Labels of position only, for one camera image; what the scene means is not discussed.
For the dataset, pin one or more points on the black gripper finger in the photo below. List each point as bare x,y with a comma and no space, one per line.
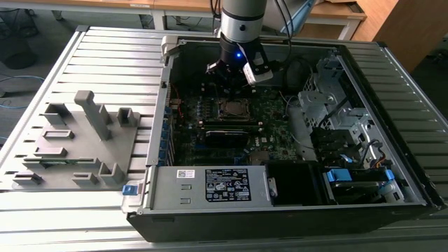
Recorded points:
239,86
219,72

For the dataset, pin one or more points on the silver topped CPU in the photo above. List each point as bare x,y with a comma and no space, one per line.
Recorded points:
236,110

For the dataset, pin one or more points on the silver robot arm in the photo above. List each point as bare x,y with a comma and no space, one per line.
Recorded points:
241,23

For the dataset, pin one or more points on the black CPU socket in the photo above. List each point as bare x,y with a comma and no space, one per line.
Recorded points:
236,119

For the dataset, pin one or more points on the black RAM slot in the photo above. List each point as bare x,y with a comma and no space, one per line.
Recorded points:
231,121
231,126

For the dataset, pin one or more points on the green motherboard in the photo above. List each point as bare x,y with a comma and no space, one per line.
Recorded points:
276,131

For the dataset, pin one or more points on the black graphics card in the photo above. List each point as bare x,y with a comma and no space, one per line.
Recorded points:
225,140

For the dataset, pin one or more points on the silver metal drive cage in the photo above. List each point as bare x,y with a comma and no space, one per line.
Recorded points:
315,98

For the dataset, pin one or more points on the pale blue teach pendant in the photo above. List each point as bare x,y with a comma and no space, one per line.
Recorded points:
300,15

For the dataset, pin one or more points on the brown chipset heatsink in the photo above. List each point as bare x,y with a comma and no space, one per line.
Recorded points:
259,158

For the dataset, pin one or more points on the small white code sticker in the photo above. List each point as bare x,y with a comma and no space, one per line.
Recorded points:
185,174

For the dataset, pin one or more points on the black rating label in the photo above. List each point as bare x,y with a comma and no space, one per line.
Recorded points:
227,185

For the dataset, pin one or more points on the hard disk in blue carrier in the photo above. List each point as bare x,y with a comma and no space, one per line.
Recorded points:
337,174

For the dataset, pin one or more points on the silver power supply unit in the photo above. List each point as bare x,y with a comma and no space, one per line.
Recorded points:
168,191

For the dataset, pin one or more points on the grey plastic parts rack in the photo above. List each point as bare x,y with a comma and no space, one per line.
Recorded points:
87,147

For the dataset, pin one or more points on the blue plastic case clip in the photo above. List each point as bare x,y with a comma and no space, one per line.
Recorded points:
128,190

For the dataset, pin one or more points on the black PC case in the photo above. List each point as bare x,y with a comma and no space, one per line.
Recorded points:
244,225

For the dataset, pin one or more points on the wooden cabinet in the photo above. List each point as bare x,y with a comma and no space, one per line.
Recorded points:
412,26

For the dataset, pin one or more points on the green RAM stick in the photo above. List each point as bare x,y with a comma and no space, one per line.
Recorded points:
69,162

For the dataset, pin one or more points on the black round floor object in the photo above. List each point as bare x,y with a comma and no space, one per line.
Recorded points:
19,61

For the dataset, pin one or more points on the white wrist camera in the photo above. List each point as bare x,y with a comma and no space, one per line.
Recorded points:
260,77

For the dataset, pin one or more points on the wooden desk white frame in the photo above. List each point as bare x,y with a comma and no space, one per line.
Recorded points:
332,13
104,2

